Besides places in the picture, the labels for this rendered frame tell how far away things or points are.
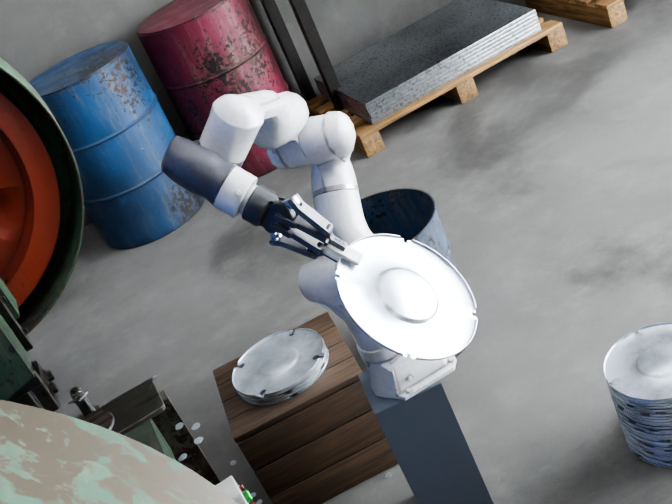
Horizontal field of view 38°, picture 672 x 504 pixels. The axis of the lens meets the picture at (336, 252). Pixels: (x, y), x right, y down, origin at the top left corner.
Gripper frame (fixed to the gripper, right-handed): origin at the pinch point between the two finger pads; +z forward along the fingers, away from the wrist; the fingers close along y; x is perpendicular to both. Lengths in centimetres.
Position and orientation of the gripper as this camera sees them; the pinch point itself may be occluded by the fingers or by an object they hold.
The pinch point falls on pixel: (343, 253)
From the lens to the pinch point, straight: 183.2
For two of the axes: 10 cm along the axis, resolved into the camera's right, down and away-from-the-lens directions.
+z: 8.7, 5.0, -0.2
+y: 3.5, -6.3, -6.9
